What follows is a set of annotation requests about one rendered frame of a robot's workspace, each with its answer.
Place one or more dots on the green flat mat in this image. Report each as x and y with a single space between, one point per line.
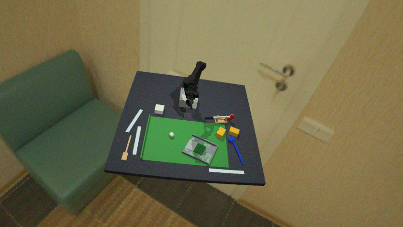
159 146

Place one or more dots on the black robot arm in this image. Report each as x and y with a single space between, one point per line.
194 78

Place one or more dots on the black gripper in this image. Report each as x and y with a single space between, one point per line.
189 95

